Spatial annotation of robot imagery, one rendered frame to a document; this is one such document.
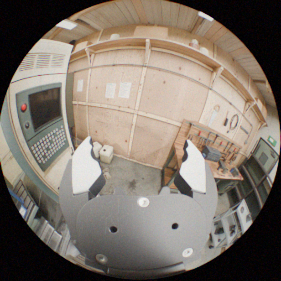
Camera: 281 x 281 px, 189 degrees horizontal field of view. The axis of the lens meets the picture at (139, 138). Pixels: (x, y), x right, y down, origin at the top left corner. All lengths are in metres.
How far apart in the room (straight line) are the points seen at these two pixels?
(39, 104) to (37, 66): 0.32
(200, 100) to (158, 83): 0.79
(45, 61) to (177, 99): 1.75
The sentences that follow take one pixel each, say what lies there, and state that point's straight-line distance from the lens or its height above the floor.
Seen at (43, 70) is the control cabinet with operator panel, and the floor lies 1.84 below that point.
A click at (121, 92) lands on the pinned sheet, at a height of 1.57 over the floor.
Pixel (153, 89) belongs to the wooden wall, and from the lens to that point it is 1.54.
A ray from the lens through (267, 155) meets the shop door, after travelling 3.67.
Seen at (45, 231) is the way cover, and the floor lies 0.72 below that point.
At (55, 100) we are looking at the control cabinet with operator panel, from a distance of 0.90.
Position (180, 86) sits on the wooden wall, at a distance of 1.59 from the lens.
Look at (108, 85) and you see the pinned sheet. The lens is 1.82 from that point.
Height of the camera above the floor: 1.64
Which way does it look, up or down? 31 degrees down
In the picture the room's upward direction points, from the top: 13 degrees clockwise
